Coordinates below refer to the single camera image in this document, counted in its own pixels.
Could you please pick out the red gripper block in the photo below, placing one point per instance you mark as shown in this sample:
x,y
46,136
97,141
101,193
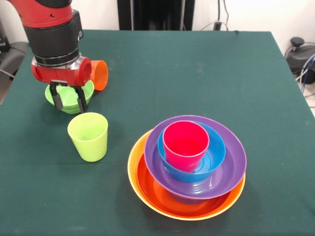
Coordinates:
x,y
64,73

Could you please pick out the red-orange plastic bowl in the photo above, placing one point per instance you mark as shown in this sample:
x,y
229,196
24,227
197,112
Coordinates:
x,y
152,186

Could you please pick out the green plastic bowl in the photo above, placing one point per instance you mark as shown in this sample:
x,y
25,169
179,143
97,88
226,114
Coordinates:
x,y
69,96

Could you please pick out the crimson pink plastic cup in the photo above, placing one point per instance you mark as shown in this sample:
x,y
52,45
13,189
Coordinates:
x,y
184,147

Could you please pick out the dark green tablecloth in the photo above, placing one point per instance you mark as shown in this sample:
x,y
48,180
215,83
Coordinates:
x,y
73,196

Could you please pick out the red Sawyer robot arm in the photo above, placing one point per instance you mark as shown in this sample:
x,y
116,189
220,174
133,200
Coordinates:
x,y
49,32

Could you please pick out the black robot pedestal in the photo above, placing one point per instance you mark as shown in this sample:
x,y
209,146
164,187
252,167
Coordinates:
x,y
157,14

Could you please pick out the orange plastic bowl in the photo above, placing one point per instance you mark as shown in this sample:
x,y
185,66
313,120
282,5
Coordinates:
x,y
134,162

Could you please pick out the purple plastic bowl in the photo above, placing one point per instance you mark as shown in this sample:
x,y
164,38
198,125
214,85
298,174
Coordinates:
x,y
233,157

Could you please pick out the green plastic cup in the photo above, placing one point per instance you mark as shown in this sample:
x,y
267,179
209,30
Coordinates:
x,y
88,142

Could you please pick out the blue plastic bowl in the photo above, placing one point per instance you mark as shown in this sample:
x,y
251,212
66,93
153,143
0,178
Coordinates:
x,y
216,152

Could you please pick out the orange-red plastic cup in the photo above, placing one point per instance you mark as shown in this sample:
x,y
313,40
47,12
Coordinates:
x,y
99,75

